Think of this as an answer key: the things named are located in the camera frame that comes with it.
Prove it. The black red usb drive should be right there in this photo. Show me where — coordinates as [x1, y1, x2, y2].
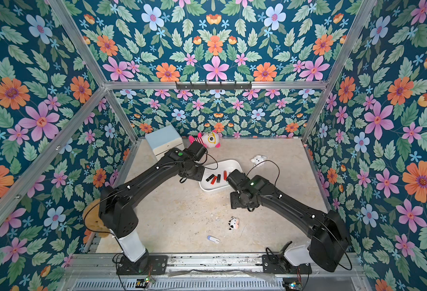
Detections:
[206, 174, 215, 182]

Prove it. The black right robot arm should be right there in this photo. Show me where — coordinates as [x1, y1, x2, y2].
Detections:
[227, 170, 350, 272]

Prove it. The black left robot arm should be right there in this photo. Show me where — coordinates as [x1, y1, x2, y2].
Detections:
[98, 141, 207, 263]

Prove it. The white plastic storage box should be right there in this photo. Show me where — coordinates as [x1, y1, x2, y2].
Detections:
[199, 160, 242, 194]

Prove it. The white blue usb drive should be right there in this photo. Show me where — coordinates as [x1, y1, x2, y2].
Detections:
[207, 235, 220, 244]

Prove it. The small cow plush toy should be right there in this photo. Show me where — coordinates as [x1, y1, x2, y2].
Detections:
[229, 217, 240, 230]

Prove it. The pink striped plush toy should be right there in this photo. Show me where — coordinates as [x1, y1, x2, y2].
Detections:
[189, 131, 221, 149]

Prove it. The white mini drawer cabinet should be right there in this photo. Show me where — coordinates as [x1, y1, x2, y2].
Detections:
[145, 125, 185, 161]

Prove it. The brown teddy bear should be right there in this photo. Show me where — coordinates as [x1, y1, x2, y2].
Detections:
[82, 198, 111, 238]

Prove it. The white plush keychain toy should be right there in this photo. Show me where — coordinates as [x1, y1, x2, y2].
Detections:
[251, 155, 268, 167]

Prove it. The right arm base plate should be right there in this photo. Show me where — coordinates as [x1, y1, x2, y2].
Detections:
[261, 253, 312, 275]

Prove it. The black hook rail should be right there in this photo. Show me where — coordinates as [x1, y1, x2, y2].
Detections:
[175, 81, 252, 91]

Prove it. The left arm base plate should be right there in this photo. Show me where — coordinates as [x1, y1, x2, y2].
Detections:
[116, 255, 168, 276]

